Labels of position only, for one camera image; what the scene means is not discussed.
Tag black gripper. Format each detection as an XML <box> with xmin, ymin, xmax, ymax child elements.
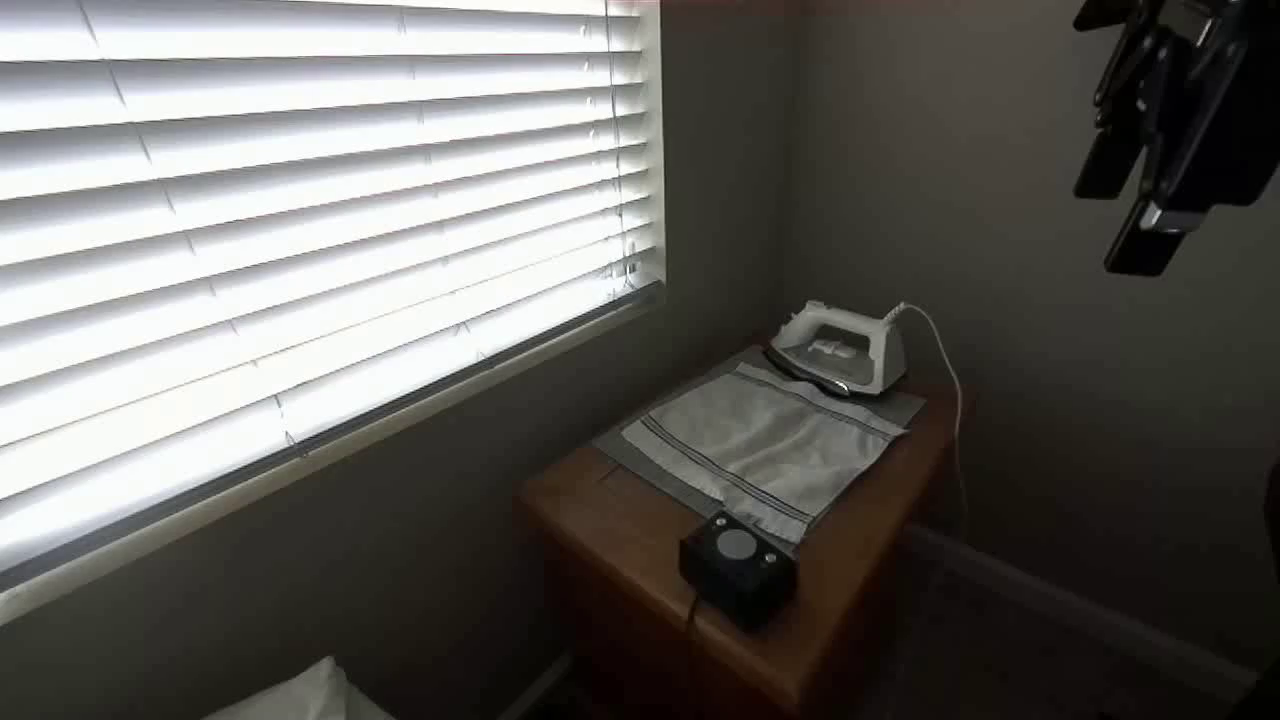
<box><xmin>1073</xmin><ymin>0</ymin><xmax>1280</xmax><ymax>280</ymax></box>

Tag white clothes iron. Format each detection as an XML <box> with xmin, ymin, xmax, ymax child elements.
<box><xmin>765</xmin><ymin>297</ymin><xmax>918</xmax><ymax>403</ymax></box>

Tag white baseboard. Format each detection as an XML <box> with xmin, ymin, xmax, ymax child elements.
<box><xmin>905</xmin><ymin>522</ymin><xmax>1262</xmax><ymax>707</ymax></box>

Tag white striped towel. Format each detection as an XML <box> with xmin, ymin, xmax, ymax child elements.
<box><xmin>591</xmin><ymin>343</ymin><xmax>928</xmax><ymax>549</ymax></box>

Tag small black cube clock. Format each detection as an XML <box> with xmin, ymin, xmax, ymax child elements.
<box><xmin>675</xmin><ymin>506</ymin><xmax>804</xmax><ymax>631</ymax></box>

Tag wooden nightstand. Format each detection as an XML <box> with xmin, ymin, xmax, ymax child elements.
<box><xmin>514</xmin><ymin>334</ymin><xmax>970</xmax><ymax>720</ymax></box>

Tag white window blinds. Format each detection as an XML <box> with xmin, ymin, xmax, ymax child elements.
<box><xmin>0</xmin><ymin>0</ymin><xmax>668</xmax><ymax>580</ymax></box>

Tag white bed mattress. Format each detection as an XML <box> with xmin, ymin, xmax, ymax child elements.
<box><xmin>199</xmin><ymin>650</ymin><xmax>399</xmax><ymax>720</ymax></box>

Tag white iron power cord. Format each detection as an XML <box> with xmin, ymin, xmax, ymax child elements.
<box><xmin>895</xmin><ymin>297</ymin><xmax>977</xmax><ymax>541</ymax></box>

